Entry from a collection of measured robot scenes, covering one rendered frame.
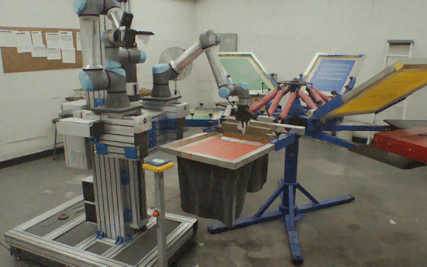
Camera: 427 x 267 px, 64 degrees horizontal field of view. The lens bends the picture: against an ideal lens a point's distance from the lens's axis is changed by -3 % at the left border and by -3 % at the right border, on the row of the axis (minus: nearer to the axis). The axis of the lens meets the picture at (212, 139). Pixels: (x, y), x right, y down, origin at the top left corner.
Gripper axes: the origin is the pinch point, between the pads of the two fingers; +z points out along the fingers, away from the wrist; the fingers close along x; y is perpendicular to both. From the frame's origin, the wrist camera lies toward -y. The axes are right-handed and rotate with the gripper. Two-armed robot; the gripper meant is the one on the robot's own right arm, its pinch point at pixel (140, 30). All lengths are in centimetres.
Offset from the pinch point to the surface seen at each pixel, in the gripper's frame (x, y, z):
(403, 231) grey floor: -256, 134, 40
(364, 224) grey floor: -241, 136, 10
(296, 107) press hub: -184, 33, -46
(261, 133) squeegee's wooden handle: -109, 51, -18
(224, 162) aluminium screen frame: -56, 62, 4
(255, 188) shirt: -96, 86, -6
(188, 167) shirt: -58, 75, -32
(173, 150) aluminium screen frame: -47, 64, -34
